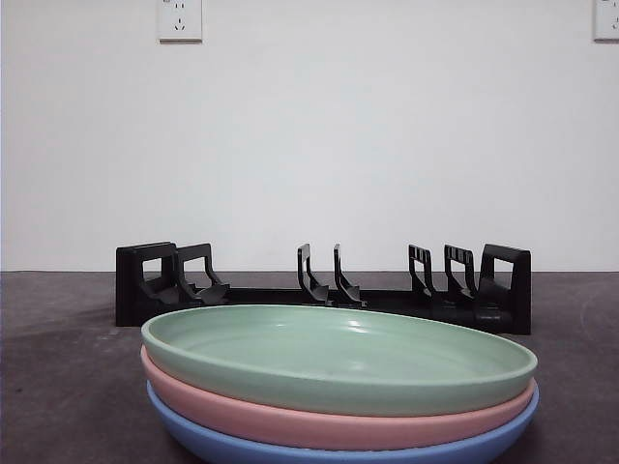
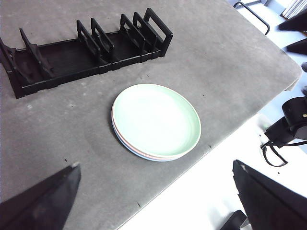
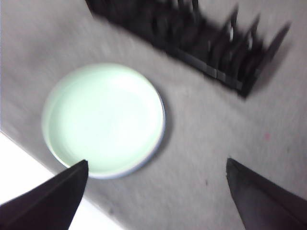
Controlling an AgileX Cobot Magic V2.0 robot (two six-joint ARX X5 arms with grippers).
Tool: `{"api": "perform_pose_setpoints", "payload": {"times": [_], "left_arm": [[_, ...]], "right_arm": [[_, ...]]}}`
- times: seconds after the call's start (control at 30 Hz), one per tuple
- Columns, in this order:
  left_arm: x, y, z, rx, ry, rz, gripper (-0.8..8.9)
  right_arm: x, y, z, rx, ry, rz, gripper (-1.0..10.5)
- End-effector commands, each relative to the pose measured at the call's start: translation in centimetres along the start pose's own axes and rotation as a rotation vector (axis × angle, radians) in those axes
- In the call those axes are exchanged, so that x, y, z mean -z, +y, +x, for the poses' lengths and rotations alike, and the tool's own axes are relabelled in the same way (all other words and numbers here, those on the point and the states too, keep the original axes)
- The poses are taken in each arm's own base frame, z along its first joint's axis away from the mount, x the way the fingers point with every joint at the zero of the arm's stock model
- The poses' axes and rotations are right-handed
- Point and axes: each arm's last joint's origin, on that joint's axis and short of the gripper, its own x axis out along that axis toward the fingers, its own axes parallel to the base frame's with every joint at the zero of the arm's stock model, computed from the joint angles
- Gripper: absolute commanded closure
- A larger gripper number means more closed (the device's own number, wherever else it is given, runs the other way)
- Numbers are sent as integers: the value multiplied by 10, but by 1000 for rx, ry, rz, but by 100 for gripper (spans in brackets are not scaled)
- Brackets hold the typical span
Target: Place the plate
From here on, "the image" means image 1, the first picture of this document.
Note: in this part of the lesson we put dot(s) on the green round plate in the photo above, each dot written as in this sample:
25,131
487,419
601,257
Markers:
338,357

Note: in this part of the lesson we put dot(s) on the black plate rack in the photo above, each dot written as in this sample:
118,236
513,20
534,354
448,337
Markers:
130,299

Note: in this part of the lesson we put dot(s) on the white wall socket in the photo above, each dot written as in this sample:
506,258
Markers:
607,19
180,21

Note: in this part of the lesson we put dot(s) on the pink round plate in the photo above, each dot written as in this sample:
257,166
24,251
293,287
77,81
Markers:
290,425

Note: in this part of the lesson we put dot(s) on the blue round plate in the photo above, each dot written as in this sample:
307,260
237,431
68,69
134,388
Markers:
217,442

